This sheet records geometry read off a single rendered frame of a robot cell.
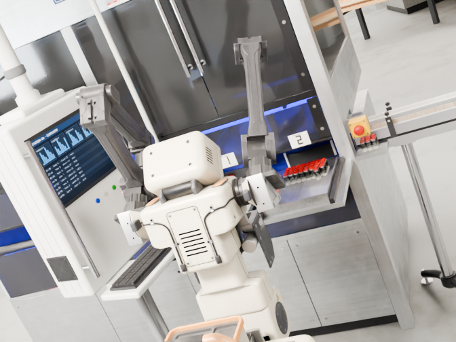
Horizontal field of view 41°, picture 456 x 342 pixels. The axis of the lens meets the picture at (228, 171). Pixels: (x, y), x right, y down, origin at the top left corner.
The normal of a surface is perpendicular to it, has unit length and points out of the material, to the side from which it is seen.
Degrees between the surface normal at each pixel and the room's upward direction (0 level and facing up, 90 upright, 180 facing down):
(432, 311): 0
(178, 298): 90
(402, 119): 0
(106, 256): 90
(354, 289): 90
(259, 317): 82
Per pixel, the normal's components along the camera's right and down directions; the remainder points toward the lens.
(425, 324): -0.37, -0.88
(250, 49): -0.08, -0.22
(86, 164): 0.83, -0.17
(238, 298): -0.28, 0.27
